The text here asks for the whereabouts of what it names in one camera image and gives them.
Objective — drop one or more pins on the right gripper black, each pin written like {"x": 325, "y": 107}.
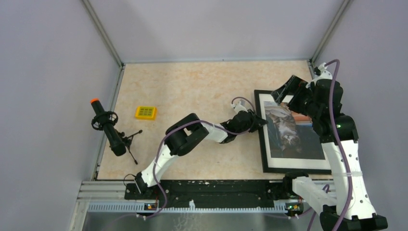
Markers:
{"x": 294, "y": 84}

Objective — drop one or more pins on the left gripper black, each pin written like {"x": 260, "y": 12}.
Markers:
{"x": 258, "y": 121}

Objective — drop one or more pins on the black picture frame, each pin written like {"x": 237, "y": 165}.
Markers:
{"x": 264, "y": 153}

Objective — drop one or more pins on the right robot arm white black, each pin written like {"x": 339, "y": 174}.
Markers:
{"x": 351, "y": 209}

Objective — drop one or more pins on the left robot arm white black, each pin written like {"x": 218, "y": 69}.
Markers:
{"x": 182, "y": 137}

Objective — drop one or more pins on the yellow small tray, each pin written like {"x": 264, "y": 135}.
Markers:
{"x": 146, "y": 113}

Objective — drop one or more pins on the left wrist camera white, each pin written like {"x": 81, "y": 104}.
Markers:
{"x": 239, "y": 106}

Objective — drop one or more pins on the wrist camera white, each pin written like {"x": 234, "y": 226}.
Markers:
{"x": 321, "y": 72}
{"x": 239, "y": 106}

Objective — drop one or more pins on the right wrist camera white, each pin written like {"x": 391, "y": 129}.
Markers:
{"x": 321, "y": 72}

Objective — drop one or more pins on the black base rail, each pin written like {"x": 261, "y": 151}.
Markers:
{"x": 218, "y": 194}

